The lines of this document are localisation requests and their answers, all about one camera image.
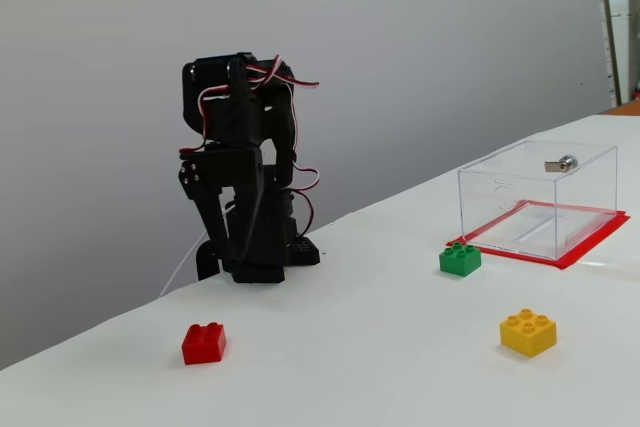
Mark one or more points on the white cabinet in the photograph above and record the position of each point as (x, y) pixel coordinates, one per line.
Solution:
(620, 12)

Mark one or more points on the brown wooden surface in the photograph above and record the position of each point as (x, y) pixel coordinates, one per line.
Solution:
(627, 108)

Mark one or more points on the red tape square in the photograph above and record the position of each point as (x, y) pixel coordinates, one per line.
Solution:
(567, 263)

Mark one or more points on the black table clamp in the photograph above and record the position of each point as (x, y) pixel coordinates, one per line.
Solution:
(205, 259)

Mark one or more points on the transparent plastic box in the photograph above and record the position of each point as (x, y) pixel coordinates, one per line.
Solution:
(510, 182)

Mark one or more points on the silver metal box lock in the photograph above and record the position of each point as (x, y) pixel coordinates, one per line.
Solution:
(567, 163)

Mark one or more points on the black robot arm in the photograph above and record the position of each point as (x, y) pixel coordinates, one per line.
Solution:
(235, 117)

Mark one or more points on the red lego brick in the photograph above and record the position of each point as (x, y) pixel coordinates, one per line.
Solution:
(202, 345)

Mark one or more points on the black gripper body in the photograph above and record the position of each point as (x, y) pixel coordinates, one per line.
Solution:
(231, 163)

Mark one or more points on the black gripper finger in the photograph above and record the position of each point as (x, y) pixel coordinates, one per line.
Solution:
(246, 217)
(210, 212)

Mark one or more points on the green lego brick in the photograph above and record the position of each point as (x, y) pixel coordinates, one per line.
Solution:
(460, 261)

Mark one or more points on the yellow lego brick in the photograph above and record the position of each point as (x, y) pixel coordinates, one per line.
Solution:
(527, 334)

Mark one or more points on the metal shelf post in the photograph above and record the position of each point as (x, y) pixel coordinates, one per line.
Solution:
(611, 37)

